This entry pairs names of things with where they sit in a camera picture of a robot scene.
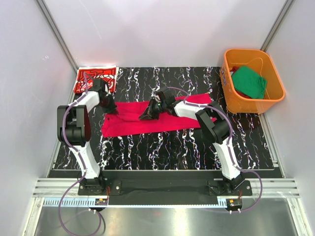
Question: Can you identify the orange plastic basket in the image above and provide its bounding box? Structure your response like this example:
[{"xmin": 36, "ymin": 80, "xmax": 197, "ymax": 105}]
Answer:
[{"xmin": 220, "ymin": 49, "xmax": 285, "ymax": 114}]

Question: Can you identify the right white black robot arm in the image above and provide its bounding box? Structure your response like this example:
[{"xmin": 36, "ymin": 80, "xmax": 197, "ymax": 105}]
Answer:
[{"xmin": 139, "ymin": 88, "xmax": 245, "ymax": 198}]

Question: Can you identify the green t-shirt in basket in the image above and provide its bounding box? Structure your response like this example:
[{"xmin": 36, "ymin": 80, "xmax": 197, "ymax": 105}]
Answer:
[{"xmin": 231, "ymin": 66, "xmax": 267, "ymax": 99}]

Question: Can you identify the folded red patterned t-shirt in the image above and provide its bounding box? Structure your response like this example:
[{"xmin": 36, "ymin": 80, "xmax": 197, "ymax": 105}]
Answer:
[{"xmin": 73, "ymin": 66, "xmax": 119, "ymax": 94}]

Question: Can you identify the crimson red polo shirt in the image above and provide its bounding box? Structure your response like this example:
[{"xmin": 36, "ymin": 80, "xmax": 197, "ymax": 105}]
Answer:
[{"xmin": 101, "ymin": 94, "xmax": 211, "ymax": 138}]

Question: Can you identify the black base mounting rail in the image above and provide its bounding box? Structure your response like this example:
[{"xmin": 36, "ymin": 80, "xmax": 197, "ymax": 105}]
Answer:
[{"xmin": 78, "ymin": 170, "xmax": 252, "ymax": 207}]

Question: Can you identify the right aluminium corner post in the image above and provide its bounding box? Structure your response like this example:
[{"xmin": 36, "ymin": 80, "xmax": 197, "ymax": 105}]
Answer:
[{"xmin": 260, "ymin": 0, "xmax": 296, "ymax": 52}]

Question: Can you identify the aluminium corner post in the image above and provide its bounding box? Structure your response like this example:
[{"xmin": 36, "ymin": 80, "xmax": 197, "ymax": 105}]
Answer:
[
  {"xmin": 260, "ymin": 0, "xmax": 296, "ymax": 52},
  {"xmin": 35, "ymin": 0, "xmax": 78, "ymax": 73}
]

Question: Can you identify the left aluminium corner post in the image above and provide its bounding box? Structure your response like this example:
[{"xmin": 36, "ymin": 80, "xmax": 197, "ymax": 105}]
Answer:
[{"xmin": 35, "ymin": 0, "xmax": 78, "ymax": 73}]

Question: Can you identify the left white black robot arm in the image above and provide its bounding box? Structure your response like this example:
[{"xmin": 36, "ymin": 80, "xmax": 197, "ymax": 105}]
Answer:
[{"xmin": 57, "ymin": 79, "xmax": 117, "ymax": 185}]

